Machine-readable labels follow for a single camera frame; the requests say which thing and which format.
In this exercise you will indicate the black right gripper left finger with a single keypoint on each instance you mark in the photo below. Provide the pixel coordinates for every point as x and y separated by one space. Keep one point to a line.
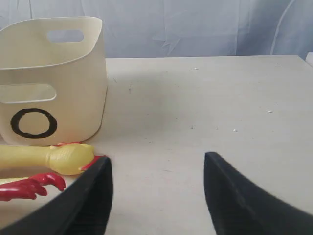
82 209

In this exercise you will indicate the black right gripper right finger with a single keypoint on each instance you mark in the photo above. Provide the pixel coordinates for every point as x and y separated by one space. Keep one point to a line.
238 206

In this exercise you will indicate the whole yellow rubber chicken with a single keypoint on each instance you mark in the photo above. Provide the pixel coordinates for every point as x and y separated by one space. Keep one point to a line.
64 158

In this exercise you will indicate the cream bin marked O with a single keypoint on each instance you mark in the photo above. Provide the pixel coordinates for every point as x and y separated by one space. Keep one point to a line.
53 70

